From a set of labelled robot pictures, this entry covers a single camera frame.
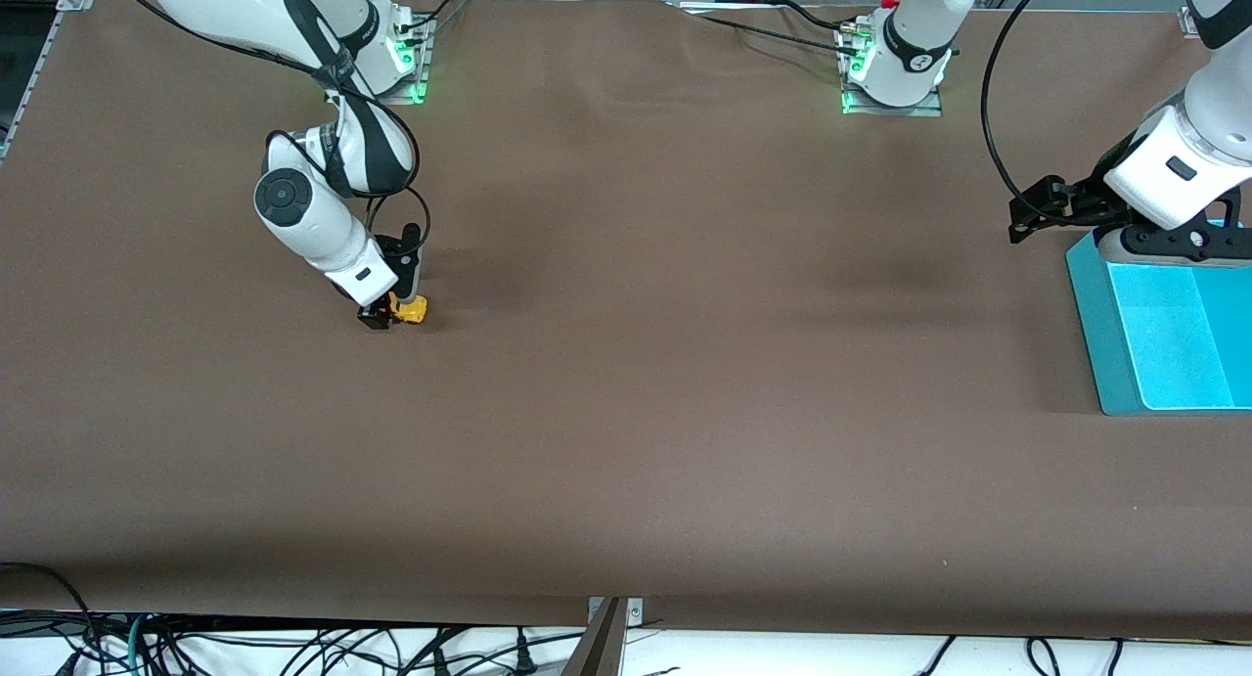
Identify teal plastic bin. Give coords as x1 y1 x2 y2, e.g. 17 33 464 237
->
1065 221 1252 417

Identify black base connector cables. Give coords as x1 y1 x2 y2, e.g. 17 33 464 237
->
396 0 470 33

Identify dark metal bar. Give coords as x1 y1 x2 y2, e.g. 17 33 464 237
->
562 598 627 676

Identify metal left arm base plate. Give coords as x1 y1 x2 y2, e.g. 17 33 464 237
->
841 25 946 117

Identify black looping floor cable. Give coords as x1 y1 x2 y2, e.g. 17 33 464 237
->
0 562 99 676

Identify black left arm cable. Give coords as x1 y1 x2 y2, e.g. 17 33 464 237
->
981 0 1062 219

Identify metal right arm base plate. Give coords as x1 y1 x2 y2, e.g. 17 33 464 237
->
377 16 431 106

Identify short black power cable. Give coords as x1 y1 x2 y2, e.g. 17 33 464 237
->
778 0 862 31

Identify small metal clamp bracket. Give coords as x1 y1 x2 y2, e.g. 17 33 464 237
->
587 596 645 628

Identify long black power cable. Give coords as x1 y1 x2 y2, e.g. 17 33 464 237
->
696 13 860 57

